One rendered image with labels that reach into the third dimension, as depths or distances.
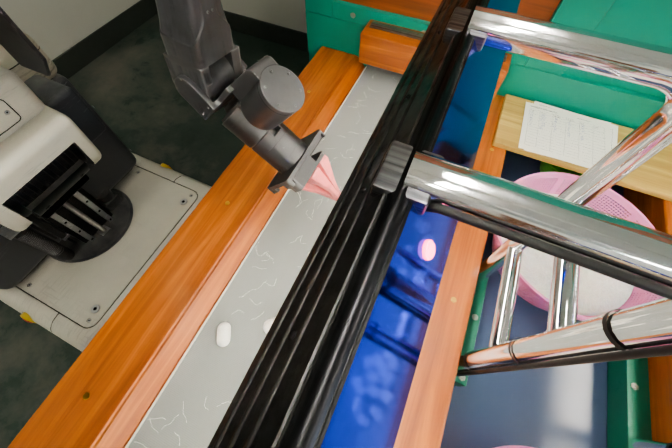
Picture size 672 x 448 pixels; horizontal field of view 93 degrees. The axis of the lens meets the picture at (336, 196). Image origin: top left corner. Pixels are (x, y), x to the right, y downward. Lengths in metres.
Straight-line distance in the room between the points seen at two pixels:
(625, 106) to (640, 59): 0.55
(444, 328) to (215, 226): 0.39
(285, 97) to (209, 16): 0.11
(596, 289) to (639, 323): 0.42
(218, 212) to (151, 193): 0.75
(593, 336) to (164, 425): 0.49
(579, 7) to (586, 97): 0.18
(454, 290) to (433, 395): 0.14
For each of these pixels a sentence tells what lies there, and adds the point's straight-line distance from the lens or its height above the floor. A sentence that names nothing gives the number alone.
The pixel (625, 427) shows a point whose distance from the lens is 0.67.
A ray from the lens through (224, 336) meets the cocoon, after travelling 0.52.
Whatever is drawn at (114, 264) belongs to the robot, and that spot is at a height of 0.28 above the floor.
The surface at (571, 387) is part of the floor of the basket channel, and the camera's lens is 0.68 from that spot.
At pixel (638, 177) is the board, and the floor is 0.78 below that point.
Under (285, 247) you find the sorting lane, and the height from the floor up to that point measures 0.74.
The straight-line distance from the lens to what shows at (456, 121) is 0.22.
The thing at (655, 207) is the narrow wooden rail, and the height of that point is 0.75.
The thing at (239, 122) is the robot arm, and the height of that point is 0.95.
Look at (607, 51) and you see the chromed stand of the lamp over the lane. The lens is 0.29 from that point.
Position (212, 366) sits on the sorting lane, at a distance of 0.54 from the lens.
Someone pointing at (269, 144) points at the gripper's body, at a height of 0.92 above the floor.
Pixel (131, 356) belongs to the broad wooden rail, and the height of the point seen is 0.77.
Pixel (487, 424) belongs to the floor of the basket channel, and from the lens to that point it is 0.61.
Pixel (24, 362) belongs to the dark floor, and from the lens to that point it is 1.65.
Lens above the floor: 1.25
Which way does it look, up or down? 59 degrees down
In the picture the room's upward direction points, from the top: straight up
